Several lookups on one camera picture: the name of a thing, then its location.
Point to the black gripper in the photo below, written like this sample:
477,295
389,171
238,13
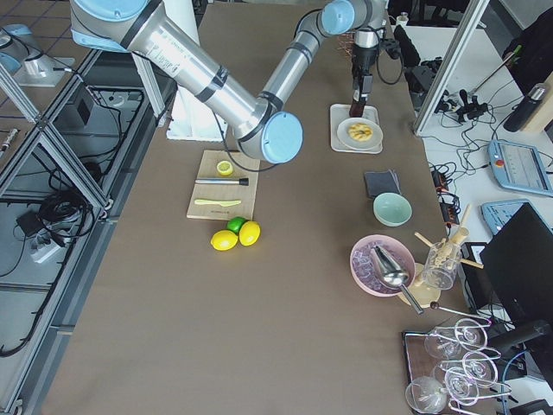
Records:
361,58

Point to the tea bottle white cap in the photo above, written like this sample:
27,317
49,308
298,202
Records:
358,104

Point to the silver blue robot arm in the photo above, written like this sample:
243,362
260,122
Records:
249,66

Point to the white serving tray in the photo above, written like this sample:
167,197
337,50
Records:
339,113

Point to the white plate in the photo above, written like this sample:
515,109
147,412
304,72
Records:
370,145

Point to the grey folded cloth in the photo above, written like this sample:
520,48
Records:
381,182

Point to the mint green bowl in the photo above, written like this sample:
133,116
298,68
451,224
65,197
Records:
391,209

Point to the steel muddler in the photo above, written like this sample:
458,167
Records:
244,181

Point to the half lemon slice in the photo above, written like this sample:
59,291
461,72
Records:
224,168

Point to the black water bottle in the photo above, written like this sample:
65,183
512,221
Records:
526,108

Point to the wooden cutting board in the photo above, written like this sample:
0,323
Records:
247,194

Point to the blue teach pendant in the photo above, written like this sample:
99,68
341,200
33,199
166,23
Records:
518,167
497,213

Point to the yellow plastic knife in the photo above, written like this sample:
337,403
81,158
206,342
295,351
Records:
221,203

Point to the yellow lemon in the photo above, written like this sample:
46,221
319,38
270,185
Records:
224,240
249,233

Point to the pink bowl with ice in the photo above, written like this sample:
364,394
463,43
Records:
364,271

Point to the green lime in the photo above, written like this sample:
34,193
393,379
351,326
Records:
236,223

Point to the clear glass mug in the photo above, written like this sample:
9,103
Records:
440,269

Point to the metal ice scoop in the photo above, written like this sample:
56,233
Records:
393,275

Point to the wooden glass drying stand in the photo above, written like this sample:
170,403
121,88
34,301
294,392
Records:
458,238

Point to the black monitor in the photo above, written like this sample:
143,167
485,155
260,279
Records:
518,263

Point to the wine glass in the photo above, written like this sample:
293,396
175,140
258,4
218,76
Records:
470,334
426,395
441,343
461,389
480,368

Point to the copper wire bottle rack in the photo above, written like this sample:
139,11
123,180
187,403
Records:
345,45

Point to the braided ring pastry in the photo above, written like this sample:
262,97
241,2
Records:
360,132

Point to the aluminium frame post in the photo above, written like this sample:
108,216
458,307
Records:
462,35

